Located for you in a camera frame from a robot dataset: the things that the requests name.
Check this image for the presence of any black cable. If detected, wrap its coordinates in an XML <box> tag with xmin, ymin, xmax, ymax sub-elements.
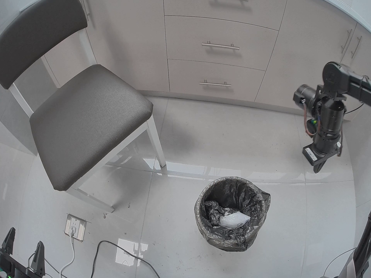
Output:
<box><xmin>91</xmin><ymin>240</ymin><xmax>161</xmax><ymax>278</ymax></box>

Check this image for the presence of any clear printed wrapper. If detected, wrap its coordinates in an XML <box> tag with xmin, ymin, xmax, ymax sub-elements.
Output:
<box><xmin>219</xmin><ymin>212</ymin><xmax>251</xmax><ymax>231</ymax></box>

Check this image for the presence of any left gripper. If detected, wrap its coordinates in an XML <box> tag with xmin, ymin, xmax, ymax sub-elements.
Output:
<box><xmin>0</xmin><ymin>227</ymin><xmax>46</xmax><ymax>278</ymax></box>

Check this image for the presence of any black plastic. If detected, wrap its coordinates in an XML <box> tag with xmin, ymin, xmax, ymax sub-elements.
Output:
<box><xmin>205</xmin><ymin>201</ymin><xmax>232</xmax><ymax>226</ymax></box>

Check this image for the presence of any grey and white chair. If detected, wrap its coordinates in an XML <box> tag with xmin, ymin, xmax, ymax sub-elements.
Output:
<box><xmin>0</xmin><ymin>0</ymin><xmax>167</xmax><ymax>214</ymax></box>

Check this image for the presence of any beige drawer cabinet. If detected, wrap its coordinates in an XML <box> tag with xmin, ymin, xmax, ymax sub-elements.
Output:
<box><xmin>43</xmin><ymin>0</ymin><xmax>371</xmax><ymax>124</ymax></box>

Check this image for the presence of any black plastic bag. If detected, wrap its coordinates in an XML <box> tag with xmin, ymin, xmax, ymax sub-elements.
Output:
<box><xmin>195</xmin><ymin>176</ymin><xmax>271</xmax><ymax>252</ymax></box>

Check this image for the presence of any white cable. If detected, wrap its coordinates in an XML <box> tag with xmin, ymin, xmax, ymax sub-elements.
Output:
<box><xmin>59</xmin><ymin>227</ymin><xmax>76</xmax><ymax>278</ymax></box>

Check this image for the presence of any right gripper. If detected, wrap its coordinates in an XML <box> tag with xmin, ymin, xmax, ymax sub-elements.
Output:
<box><xmin>303</xmin><ymin>99</ymin><xmax>347</xmax><ymax>167</ymax></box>

